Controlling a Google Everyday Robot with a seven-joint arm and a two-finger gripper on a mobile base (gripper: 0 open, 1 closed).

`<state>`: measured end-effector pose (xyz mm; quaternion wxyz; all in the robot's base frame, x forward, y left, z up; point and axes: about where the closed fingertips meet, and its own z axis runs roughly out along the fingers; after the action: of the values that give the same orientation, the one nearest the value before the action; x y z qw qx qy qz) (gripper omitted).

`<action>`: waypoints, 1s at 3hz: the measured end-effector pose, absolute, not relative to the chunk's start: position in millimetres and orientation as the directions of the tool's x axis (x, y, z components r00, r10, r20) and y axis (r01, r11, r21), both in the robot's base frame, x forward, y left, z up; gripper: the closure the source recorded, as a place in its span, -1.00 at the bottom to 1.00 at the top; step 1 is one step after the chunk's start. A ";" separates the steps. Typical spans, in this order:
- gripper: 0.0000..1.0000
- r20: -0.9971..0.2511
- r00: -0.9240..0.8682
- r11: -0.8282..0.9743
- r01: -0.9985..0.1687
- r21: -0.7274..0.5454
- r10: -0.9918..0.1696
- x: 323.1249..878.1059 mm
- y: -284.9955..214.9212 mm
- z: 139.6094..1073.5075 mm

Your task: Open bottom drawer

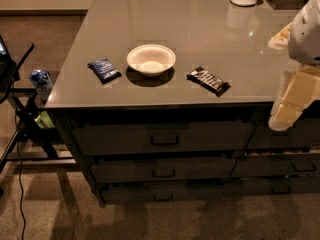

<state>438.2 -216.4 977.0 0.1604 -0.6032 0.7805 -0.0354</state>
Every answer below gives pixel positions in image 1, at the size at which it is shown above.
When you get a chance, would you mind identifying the drawer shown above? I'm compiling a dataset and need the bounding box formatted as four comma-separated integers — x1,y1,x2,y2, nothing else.
231,153,320,178
101,181,230,203
246,117,320,149
72,121,255,156
225,177,320,195
90,157,236,183

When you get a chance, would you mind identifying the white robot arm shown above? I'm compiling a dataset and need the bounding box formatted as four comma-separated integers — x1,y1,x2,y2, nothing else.
268,0,320,131

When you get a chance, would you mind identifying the black candy bar wrapper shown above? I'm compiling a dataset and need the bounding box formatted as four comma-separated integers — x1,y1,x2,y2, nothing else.
187,66,230,97

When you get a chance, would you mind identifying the white bowl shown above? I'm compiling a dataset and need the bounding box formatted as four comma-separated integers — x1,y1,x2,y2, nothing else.
127,44,176,77

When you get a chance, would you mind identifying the blue snack packet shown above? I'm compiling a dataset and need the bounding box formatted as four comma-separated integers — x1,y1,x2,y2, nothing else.
88,58,122,84

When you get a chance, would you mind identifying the green packet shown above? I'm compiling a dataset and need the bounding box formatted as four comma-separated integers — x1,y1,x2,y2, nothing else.
35,111,54,129

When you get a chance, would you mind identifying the black side stand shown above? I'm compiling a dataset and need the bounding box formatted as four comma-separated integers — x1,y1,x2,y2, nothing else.
0,38,72,169

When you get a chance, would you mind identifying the black cable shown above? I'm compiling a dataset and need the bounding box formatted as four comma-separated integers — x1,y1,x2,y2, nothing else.
13,112,28,240

